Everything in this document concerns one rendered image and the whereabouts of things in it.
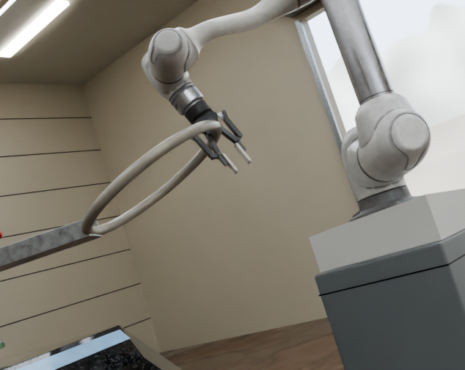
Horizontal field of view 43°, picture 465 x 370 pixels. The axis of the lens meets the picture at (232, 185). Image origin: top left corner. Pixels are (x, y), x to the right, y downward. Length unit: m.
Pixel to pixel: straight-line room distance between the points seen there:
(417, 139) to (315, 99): 4.92
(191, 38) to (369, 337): 0.96
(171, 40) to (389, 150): 0.63
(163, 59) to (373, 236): 0.75
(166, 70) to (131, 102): 6.67
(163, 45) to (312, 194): 5.07
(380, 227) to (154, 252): 6.72
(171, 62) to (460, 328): 1.01
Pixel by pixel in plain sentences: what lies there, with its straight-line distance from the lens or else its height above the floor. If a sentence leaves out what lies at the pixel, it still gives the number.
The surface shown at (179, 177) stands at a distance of 1.91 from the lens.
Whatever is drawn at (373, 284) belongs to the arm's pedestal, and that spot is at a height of 0.73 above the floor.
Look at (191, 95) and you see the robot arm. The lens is 1.76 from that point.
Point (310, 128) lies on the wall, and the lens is 6.51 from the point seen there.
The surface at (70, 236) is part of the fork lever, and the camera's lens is 1.69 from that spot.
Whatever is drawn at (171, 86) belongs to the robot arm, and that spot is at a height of 1.44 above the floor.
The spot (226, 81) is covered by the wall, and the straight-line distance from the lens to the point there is 7.18.
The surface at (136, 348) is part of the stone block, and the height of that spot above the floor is 0.79.
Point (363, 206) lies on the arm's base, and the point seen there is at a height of 0.95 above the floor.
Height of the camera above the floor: 0.92
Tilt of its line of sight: 7 degrees up
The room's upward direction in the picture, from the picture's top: 18 degrees counter-clockwise
